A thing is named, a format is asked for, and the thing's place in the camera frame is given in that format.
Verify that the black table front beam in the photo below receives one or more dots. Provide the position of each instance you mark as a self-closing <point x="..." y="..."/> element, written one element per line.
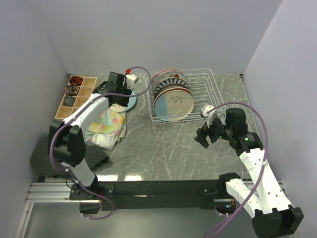
<point x="152" y="194"/>

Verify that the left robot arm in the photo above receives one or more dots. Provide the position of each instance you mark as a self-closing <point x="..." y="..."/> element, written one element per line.
<point x="67" y="147"/>

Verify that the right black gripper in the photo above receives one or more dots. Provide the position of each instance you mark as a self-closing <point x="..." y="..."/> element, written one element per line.
<point x="201" y="137"/>

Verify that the wooden compartment box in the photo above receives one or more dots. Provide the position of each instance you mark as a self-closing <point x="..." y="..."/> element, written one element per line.
<point x="86" y="89"/>

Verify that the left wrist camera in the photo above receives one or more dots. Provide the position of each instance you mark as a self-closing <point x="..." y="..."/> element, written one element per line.
<point x="131" y="79"/>

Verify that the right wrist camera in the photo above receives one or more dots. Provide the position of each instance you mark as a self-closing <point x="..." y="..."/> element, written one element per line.
<point x="208" y="112"/>

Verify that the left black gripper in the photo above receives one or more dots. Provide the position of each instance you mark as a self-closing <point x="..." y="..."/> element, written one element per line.
<point x="129" y="91"/>

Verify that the floral pastel cloth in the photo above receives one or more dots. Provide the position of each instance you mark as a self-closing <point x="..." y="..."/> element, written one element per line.
<point x="108" y="122"/>

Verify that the red black fabric item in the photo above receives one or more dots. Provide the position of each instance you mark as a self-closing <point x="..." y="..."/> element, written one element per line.
<point x="75" y="80"/>

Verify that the cream blue plate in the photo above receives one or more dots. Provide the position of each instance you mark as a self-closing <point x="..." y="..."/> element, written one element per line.
<point x="120" y="109"/>
<point x="174" y="106"/>

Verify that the maroon rim beige plate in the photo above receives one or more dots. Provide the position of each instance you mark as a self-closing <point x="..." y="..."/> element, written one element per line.
<point x="169" y="87"/>

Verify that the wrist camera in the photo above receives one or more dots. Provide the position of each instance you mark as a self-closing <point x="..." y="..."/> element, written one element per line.
<point x="208" y="112"/>
<point x="131" y="79"/>

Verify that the watermelon pattern plate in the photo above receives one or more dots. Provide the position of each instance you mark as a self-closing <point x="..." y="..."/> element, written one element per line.
<point x="169" y="74"/>

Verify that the red teal floral plate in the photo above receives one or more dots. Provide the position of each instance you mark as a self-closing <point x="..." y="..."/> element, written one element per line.
<point x="171" y="89"/>

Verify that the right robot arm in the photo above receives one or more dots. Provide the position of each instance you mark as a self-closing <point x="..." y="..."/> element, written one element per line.
<point x="272" y="213"/>

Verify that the white wire dish rack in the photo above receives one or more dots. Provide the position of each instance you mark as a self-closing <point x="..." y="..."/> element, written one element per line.
<point x="203" y="86"/>

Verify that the blue striped white plate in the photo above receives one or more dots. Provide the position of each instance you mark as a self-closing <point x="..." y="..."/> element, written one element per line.
<point x="171" y="81"/>

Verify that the grey fabric item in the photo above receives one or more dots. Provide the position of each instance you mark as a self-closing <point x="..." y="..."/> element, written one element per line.
<point x="69" y="101"/>

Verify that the patterned brown fabric item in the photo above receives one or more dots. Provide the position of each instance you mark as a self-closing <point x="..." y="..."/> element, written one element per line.
<point x="72" y="90"/>

